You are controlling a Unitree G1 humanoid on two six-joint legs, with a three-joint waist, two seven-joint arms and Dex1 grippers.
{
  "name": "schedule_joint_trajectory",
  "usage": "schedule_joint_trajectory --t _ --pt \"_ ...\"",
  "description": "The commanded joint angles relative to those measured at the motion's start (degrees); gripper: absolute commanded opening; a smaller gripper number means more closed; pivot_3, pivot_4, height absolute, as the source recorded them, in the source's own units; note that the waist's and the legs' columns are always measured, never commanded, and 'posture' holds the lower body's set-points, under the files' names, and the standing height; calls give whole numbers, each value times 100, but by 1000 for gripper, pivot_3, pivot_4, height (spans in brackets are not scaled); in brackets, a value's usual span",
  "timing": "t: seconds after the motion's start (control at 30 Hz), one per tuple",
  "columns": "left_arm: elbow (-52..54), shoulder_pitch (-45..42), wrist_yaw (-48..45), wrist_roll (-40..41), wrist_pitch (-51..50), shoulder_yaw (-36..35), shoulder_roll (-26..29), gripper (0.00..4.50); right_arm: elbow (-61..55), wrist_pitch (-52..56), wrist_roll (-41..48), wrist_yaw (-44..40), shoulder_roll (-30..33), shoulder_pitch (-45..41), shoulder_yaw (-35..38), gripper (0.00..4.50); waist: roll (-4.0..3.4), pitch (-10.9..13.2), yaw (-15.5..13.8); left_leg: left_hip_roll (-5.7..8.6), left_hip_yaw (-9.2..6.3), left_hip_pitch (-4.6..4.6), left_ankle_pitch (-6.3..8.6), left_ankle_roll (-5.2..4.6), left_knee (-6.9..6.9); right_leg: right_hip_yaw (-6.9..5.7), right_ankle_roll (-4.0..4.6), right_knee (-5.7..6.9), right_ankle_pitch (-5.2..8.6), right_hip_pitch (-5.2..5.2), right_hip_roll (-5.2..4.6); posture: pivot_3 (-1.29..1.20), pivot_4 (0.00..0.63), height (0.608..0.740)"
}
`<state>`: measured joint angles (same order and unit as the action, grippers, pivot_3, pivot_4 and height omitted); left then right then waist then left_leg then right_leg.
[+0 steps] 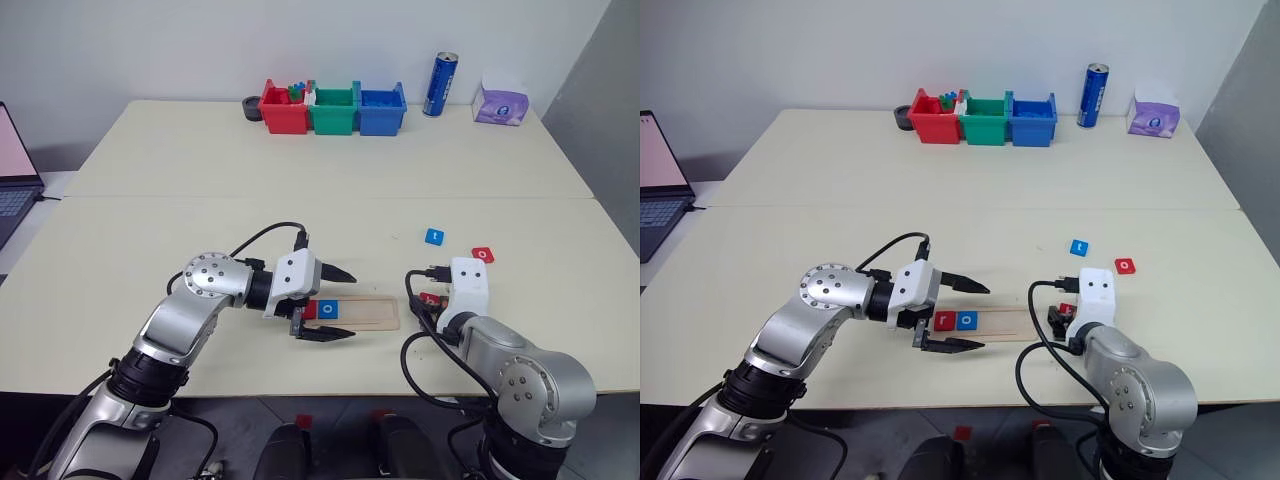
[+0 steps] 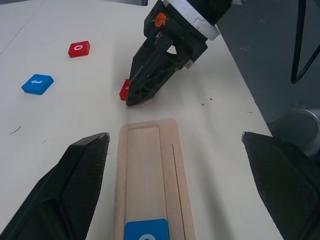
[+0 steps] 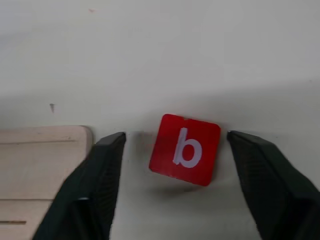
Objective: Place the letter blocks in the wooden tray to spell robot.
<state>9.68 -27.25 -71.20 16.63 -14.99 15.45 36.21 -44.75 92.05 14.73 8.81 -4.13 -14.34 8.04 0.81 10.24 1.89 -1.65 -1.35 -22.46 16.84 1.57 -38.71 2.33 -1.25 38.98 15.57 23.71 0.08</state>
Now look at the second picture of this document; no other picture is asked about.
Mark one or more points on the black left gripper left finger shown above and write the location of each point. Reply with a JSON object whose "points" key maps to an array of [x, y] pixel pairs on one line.
{"points": [[62, 190]]}

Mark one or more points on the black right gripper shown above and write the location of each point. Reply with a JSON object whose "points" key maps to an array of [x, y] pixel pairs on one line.
{"points": [[180, 32]]}

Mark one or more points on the wooden letter tray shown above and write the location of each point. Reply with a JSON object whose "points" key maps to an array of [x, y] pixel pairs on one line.
{"points": [[146, 175]]}

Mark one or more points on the blue letter block t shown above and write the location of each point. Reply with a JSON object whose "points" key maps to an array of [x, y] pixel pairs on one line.
{"points": [[37, 84]]}

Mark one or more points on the red letter block b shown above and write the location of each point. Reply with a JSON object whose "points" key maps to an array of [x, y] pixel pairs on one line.
{"points": [[124, 90]]}

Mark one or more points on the silver robot body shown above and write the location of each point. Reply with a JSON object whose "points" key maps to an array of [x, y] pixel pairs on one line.
{"points": [[297, 127]]}

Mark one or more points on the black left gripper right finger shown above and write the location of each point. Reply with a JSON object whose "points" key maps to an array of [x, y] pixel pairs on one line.
{"points": [[287, 190]]}

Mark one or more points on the blue letter block o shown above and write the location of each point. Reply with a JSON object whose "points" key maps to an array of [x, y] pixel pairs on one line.
{"points": [[146, 228]]}

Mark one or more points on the red letter block o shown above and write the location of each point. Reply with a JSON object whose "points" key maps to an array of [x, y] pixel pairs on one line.
{"points": [[79, 49]]}

